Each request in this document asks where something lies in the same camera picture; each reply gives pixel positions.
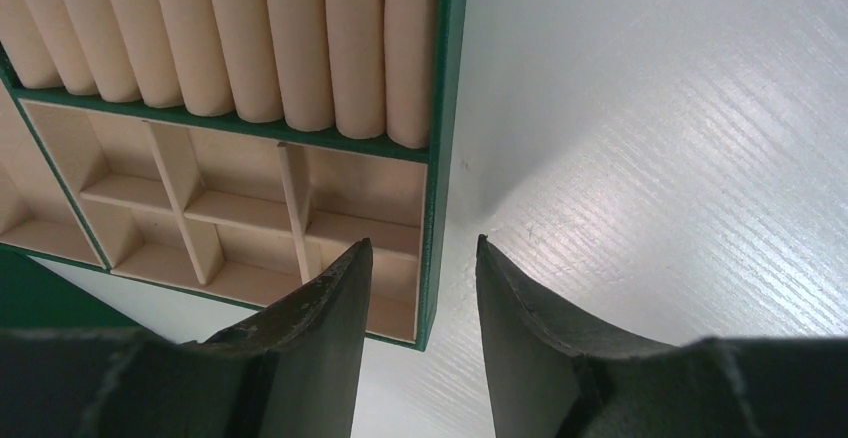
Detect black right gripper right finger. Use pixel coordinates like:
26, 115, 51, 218
475, 236, 847, 437

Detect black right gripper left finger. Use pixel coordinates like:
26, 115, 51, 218
1, 239, 373, 437

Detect green jewelry tray insert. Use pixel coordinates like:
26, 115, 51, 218
1, 0, 466, 350

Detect green jewelry box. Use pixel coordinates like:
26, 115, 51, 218
1, 251, 138, 329

